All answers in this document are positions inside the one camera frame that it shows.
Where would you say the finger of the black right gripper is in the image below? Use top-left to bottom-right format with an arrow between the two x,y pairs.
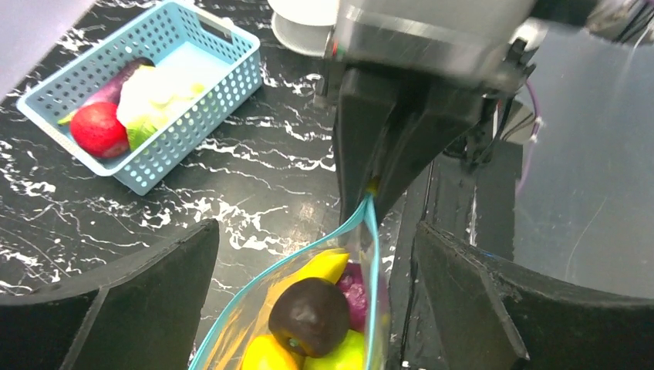
375,89 -> 484,210
332,69 -> 399,223

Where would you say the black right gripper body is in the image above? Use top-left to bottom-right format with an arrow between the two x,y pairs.
314,1 -> 542,107

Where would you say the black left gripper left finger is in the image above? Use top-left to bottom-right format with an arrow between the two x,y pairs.
1,219 -> 220,369

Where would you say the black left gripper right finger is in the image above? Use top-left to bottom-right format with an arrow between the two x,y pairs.
414,222 -> 653,369

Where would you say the orange toy mango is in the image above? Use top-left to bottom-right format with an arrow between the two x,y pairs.
241,335 -> 300,370

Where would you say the pink toy peach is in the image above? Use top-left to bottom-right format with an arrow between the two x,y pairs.
336,262 -> 368,334

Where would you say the green toy pear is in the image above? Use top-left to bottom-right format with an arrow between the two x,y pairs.
303,330 -> 365,370

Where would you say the yellow toy banana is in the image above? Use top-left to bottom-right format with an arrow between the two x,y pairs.
288,248 -> 350,284

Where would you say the dark brown toy plum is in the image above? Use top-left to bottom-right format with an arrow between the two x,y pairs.
268,277 -> 349,358

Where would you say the clear zip top bag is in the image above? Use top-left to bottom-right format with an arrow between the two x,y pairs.
190,181 -> 390,369

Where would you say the light blue plastic basket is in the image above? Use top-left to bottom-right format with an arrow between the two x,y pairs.
16,1 -> 261,195

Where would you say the red toy apple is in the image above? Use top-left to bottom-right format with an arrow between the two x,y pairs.
69,102 -> 130,159

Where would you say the green white toy cabbage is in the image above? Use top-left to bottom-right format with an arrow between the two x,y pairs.
116,66 -> 205,151

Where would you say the purple toy eggplant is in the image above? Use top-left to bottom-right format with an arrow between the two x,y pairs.
58,57 -> 154,126

